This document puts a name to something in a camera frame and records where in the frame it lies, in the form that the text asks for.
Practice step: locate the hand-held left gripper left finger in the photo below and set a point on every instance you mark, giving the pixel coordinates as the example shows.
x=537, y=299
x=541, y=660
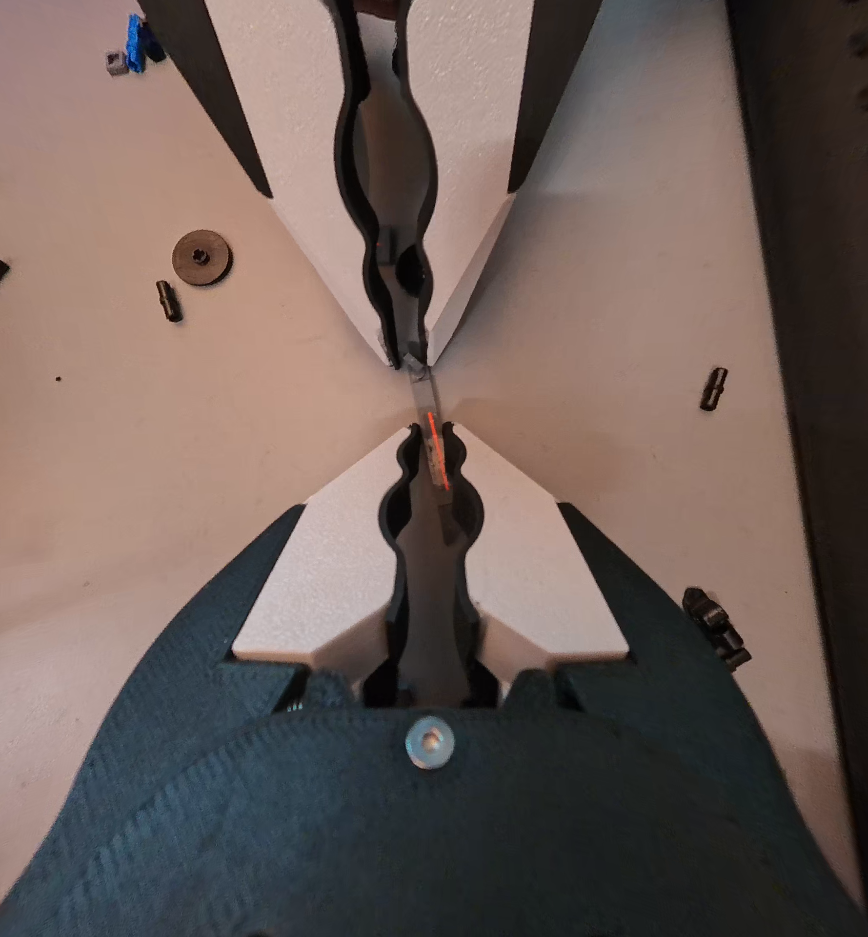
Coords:
x=309, y=585

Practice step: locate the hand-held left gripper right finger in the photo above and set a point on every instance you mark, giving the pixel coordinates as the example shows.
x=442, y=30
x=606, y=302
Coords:
x=543, y=585

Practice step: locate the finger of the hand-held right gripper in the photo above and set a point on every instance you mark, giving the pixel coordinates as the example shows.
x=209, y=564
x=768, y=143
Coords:
x=287, y=110
x=478, y=132

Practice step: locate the black lego brick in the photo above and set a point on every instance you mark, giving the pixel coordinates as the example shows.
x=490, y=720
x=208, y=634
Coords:
x=155, y=47

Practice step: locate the blue lego piece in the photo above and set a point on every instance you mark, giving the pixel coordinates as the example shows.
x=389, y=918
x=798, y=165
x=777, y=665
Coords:
x=136, y=44

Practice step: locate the small grey lego brick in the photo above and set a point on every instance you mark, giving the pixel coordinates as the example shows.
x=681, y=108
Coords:
x=116, y=63

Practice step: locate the black lego wheel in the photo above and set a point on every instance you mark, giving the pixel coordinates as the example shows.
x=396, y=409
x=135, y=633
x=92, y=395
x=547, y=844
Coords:
x=412, y=271

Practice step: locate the black lego disc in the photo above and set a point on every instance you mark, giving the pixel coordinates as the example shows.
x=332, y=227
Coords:
x=202, y=257

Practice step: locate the black connector bottom right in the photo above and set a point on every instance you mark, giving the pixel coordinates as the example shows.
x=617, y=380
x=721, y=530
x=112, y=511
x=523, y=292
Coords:
x=719, y=629

